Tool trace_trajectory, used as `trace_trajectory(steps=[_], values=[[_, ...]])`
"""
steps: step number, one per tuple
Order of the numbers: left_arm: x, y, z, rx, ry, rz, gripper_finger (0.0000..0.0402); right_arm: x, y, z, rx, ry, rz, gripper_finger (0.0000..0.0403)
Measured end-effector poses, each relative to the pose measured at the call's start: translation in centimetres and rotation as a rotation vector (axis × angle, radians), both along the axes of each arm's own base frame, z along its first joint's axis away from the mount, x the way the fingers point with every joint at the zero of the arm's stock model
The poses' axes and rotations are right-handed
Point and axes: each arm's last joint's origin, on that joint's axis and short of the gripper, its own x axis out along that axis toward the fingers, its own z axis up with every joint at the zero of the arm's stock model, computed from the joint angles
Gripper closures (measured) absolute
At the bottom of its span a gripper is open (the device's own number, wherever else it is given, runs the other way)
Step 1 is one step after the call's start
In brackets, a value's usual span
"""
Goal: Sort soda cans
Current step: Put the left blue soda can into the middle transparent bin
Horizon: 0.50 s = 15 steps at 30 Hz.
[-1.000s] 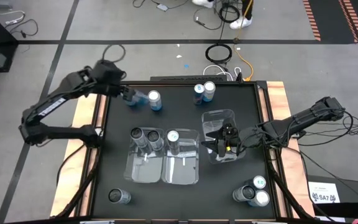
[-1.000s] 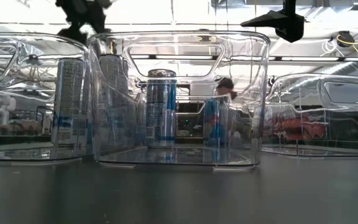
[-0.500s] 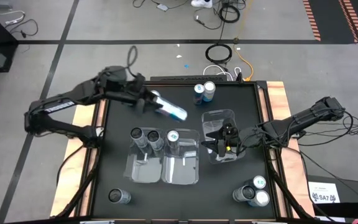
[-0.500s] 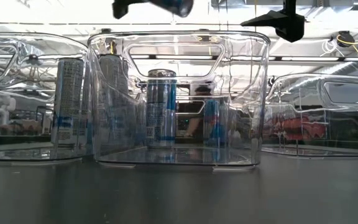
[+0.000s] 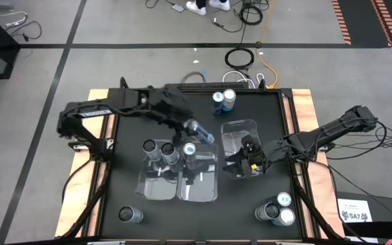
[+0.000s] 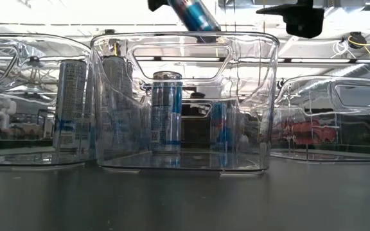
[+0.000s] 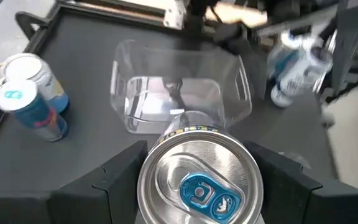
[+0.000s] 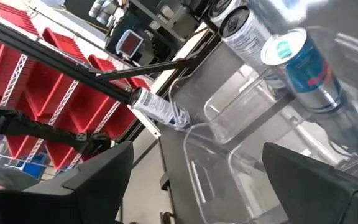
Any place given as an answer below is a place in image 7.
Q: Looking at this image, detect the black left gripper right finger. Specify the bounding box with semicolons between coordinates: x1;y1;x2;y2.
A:
243;141;323;224

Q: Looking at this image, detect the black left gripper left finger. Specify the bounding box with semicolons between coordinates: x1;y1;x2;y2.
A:
48;139;149;224

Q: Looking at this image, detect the white Celsius can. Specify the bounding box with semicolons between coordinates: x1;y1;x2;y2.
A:
270;70;310;109
303;45;336;94

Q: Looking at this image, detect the clear plastic bin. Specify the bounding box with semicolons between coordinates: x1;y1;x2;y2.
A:
109;39;255;135

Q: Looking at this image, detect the white blue Spindrift can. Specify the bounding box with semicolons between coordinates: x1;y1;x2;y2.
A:
0;52;71;114

